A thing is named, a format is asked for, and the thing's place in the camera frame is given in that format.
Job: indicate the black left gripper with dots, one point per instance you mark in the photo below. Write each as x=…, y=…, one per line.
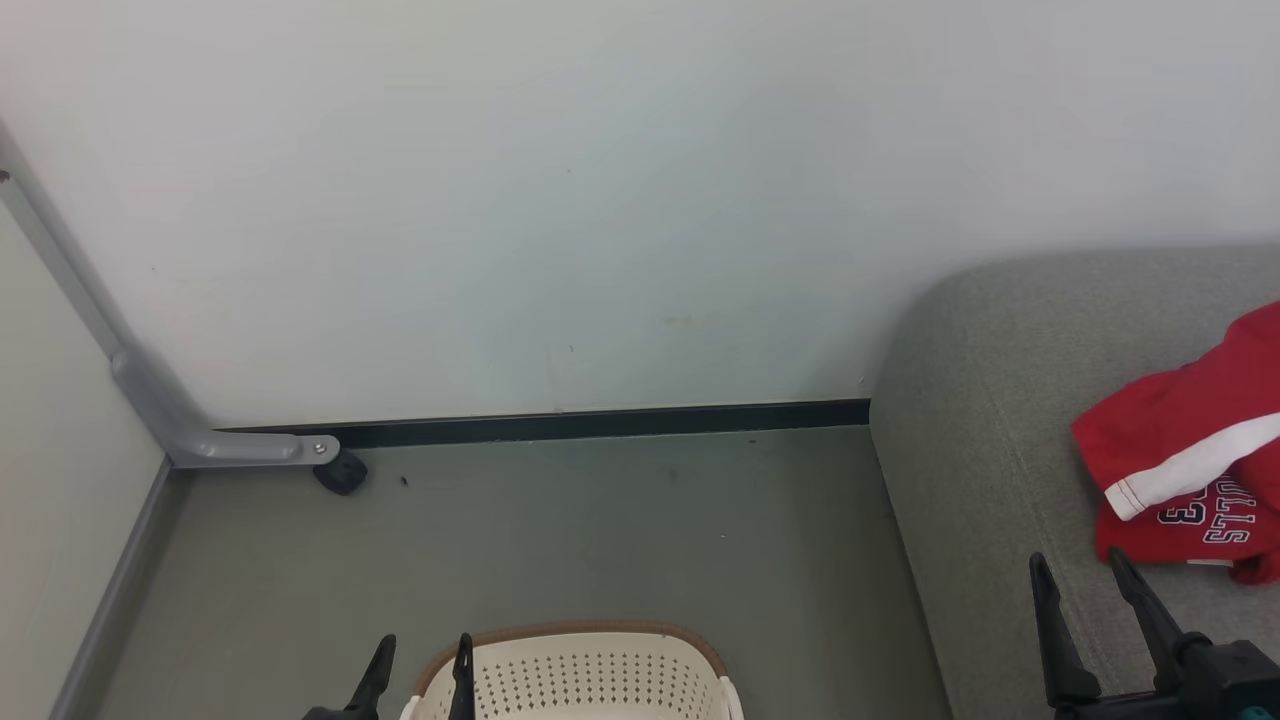
x=325, y=714

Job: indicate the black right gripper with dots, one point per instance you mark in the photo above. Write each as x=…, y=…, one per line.
x=1225, y=685

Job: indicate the red white basketball jersey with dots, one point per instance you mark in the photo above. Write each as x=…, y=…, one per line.
x=1190, y=420

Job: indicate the white perforated laundry basket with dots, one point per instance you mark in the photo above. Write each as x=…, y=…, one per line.
x=590, y=680

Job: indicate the grey fabric sofa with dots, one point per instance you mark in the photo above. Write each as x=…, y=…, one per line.
x=990, y=450

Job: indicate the black caster wheel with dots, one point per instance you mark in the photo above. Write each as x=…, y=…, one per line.
x=340, y=472

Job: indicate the black baseboard strip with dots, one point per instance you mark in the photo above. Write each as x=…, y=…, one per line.
x=600, y=424

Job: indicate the grey floor skirting strip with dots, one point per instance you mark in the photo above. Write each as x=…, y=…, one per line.
x=110, y=600

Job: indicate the grey metal frame leg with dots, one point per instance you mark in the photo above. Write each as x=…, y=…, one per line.
x=150, y=395

